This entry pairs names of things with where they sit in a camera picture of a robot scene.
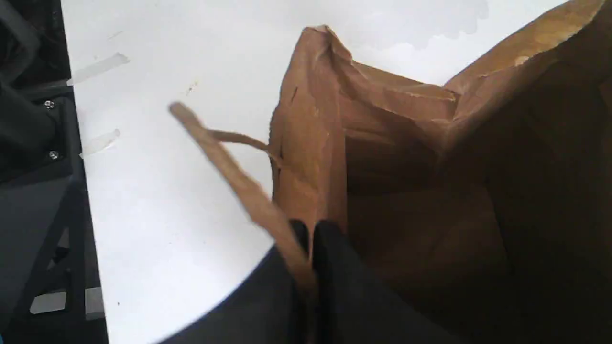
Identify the clear tape strip lower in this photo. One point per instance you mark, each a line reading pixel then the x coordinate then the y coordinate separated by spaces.
pixel 99 143

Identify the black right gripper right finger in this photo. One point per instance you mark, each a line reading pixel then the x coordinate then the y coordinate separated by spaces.
pixel 355 306

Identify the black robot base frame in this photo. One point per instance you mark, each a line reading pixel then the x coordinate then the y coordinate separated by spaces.
pixel 46 233

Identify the brown paper bag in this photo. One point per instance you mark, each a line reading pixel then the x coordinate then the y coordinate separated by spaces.
pixel 485 204

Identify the clear tape strip upper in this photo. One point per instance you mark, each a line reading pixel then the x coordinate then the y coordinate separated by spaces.
pixel 97 68

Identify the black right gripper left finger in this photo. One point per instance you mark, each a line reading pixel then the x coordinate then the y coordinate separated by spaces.
pixel 265 309

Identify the clear tape strip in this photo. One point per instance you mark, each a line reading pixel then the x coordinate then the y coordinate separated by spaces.
pixel 99 143
pixel 97 68

